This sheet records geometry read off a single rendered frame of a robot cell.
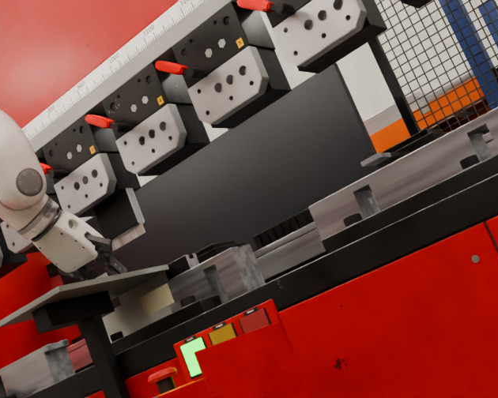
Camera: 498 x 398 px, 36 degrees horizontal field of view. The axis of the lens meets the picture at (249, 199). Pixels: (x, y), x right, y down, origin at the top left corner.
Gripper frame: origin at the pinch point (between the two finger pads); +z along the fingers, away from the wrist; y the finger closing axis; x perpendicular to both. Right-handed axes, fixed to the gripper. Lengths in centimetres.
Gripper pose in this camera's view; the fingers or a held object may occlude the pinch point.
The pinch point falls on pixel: (107, 275)
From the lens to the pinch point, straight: 149.2
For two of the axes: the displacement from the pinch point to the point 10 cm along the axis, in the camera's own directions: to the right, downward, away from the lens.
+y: -7.3, 4.1, 5.5
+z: 6.6, 6.5, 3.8
